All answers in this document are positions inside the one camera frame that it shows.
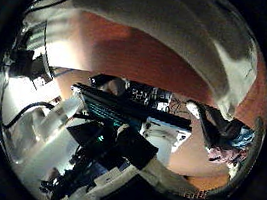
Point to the white cloth garment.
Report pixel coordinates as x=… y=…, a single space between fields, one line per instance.
x=171 y=25

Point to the black box with green light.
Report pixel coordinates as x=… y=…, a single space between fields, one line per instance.
x=94 y=138

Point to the black control box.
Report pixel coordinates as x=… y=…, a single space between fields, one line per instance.
x=147 y=95

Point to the person in patterned shirt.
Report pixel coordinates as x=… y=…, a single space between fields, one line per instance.
x=229 y=155

